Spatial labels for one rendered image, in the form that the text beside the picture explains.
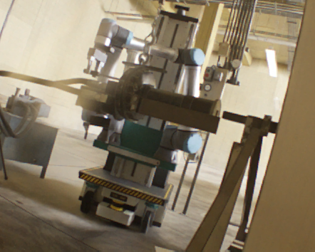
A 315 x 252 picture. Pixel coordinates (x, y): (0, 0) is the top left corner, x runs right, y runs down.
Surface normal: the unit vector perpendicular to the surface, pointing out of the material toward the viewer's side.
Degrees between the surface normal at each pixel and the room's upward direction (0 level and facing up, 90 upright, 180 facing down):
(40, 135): 90
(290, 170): 103
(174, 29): 90
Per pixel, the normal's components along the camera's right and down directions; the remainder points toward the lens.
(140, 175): -0.12, -0.09
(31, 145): 0.62, 0.14
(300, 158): -0.44, 0.00
